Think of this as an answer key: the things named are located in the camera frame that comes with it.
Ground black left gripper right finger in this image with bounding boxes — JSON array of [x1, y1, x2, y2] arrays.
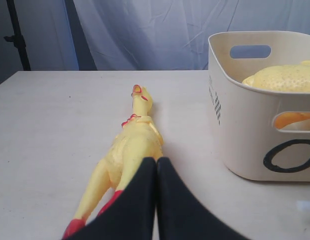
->
[[157, 157, 246, 240]]

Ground rubber chicken in O bin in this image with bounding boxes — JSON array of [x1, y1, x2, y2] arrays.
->
[[242, 60, 310, 129]]

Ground cream bin marked O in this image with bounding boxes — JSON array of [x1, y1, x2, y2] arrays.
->
[[208, 31, 310, 182]]

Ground black light stand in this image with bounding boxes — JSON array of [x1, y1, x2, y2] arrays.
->
[[3, 0, 31, 71]]

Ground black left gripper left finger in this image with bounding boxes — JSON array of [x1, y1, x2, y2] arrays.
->
[[68, 157, 157, 240]]

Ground whole yellow rubber chicken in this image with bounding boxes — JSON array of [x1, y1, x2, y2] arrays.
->
[[62, 84, 164, 240]]

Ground white backdrop curtain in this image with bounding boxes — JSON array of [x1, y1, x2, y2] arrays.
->
[[64, 0, 310, 71]]

